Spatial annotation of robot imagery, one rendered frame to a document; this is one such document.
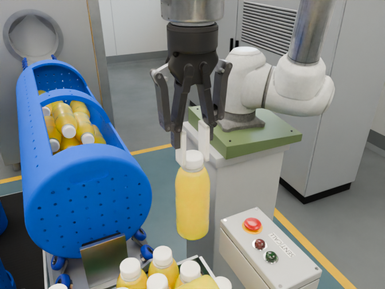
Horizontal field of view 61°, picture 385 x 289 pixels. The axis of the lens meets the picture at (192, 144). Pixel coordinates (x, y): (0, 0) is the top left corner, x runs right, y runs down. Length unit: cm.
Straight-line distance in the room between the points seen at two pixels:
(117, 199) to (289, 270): 40
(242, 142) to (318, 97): 28
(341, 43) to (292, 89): 104
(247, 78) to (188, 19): 71
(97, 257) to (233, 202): 66
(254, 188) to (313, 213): 129
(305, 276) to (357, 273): 161
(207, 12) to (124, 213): 53
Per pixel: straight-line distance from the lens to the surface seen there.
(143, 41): 612
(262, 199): 138
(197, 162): 56
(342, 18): 208
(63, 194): 75
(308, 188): 252
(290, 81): 110
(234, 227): 72
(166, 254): 69
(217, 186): 121
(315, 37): 106
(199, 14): 45
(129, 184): 77
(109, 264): 82
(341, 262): 228
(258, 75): 114
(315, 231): 242
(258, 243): 68
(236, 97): 116
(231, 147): 110
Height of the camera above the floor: 159
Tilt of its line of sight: 29 degrees down
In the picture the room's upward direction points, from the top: straight up
